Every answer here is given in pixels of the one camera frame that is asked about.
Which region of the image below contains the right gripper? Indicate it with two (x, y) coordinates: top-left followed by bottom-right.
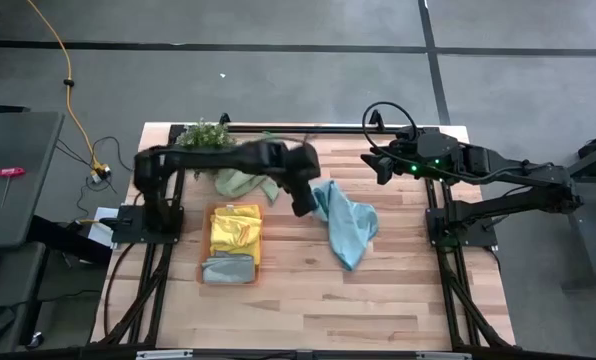
(360, 125), (432, 176)

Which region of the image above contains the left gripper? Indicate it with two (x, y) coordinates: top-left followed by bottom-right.
(262, 141), (323, 191)

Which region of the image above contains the light blue microfiber towel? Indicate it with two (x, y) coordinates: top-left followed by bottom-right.
(310, 179), (380, 272)

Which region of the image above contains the grey microfiber towel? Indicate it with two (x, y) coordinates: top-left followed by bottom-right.
(200, 250), (257, 286)

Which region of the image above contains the light green microfiber towel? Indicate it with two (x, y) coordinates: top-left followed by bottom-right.
(213, 167), (282, 204)

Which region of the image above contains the small artificial green plant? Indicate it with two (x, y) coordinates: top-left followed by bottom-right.
(175, 118), (238, 181)

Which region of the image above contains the orange translucent plastic bin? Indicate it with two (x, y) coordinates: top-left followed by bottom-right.
(195, 200), (268, 288)

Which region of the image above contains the white flat box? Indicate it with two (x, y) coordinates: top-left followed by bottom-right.
(86, 206), (119, 250)

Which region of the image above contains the dark grey metal stand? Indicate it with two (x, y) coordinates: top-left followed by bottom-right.
(536, 124), (596, 292)

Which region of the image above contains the black desk beam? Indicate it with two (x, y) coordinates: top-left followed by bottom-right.
(27, 214), (114, 266)

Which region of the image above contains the dark grey desk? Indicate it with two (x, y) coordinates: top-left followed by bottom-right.
(0, 110), (66, 251)

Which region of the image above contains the dark low desk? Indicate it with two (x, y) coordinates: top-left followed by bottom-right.
(0, 242), (49, 356)

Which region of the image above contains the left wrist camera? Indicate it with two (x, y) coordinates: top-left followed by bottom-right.
(288, 185), (321, 219)

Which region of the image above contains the black aluminium table frame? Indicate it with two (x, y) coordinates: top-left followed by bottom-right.
(93, 110), (515, 351)

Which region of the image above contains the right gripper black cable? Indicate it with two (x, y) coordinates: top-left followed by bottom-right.
(361, 101), (421, 154)

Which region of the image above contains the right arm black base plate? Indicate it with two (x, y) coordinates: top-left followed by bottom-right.
(426, 207), (499, 249)

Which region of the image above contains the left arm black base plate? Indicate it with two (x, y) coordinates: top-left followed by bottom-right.
(99, 203), (185, 246)

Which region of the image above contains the thin black floor cable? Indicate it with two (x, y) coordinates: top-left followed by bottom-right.
(55, 134), (125, 221)

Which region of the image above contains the yellow cable plug connector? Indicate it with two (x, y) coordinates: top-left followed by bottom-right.
(88, 160), (113, 184)

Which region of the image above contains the silver metal bracket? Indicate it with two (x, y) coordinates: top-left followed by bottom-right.
(415, 351), (473, 360)
(135, 349), (194, 360)

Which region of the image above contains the dark curved hose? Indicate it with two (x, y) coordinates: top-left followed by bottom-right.
(102, 242), (139, 337)

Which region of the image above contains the yellow extension cable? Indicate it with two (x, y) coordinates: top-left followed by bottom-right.
(25, 0), (104, 169)

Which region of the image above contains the red T-handle hex key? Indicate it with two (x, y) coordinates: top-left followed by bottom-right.
(0, 166), (28, 209)

